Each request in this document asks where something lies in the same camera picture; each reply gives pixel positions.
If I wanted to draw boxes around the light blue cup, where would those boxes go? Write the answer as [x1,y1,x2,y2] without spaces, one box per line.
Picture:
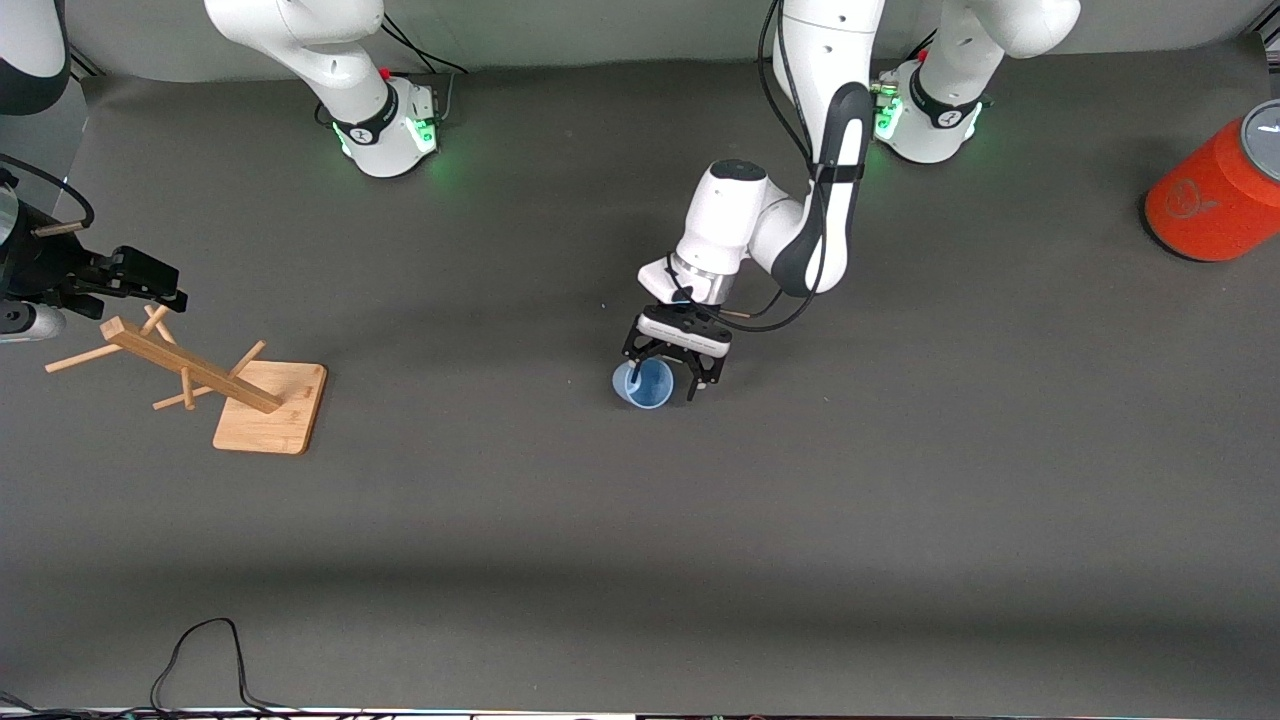
[611,357,677,411]

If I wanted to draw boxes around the wooden cup rack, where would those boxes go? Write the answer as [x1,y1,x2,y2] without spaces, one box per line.
[45,287,328,456]

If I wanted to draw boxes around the dark grey table cloth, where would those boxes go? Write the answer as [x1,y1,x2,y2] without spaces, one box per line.
[0,45,1280,716]

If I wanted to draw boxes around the orange cylindrical can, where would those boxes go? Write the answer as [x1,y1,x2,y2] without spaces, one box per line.
[1143,100,1280,263]

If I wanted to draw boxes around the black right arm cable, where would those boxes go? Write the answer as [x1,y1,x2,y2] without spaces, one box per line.
[0,155,96,233]

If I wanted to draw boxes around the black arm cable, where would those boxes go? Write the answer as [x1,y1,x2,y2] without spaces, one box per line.
[665,0,871,333]
[0,155,96,233]

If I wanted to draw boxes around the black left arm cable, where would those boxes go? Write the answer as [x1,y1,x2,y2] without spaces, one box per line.
[665,0,871,333]

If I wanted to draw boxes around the black arm base cables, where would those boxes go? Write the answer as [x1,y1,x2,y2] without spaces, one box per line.
[383,15,471,123]
[870,20,936,113]

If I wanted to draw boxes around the thin black looped cable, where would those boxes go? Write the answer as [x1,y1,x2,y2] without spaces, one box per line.
[150,618,301,713]

